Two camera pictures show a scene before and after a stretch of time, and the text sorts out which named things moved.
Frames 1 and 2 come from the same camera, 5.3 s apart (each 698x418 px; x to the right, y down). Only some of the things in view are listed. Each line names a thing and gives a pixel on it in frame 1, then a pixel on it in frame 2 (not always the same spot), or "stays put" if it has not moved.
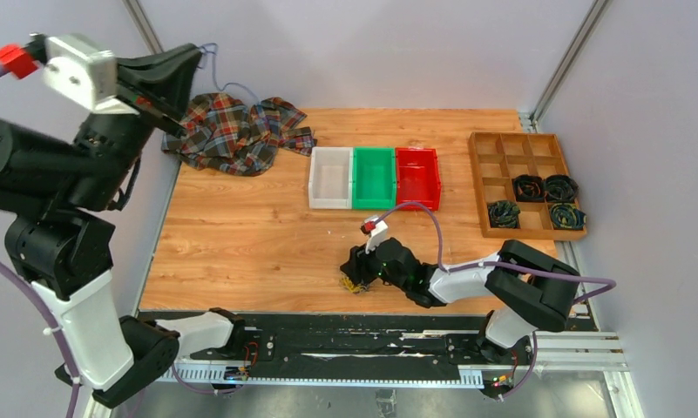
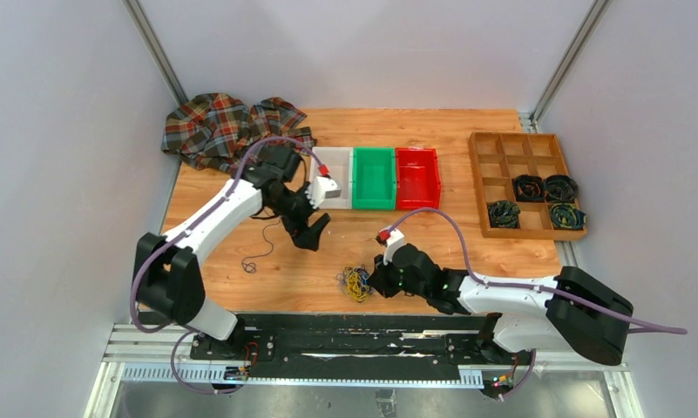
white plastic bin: [331, 185] stays put
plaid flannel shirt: [224, 132] stays put
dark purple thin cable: [213, 47] → [249, 267]
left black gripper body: [117, 140] → [294, 207]
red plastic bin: [418, 178] stays put
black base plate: [357, 341] stays put
